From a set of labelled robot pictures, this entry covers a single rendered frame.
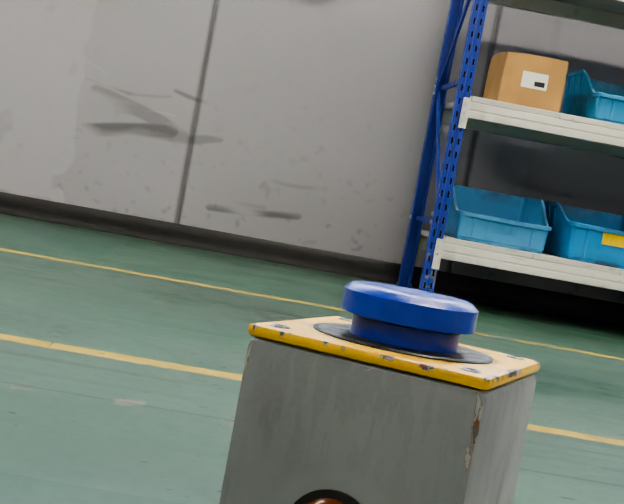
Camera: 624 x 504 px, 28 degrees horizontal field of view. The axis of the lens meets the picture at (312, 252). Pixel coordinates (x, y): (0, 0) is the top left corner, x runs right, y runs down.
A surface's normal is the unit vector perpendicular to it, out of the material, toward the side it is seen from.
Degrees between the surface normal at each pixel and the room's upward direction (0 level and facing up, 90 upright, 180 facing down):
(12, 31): 90
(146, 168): 90
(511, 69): 89
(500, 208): 86
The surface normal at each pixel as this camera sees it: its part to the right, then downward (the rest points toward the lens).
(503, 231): 0.06, 0.16
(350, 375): -0.37, -0.02
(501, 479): 0.92, 0.18
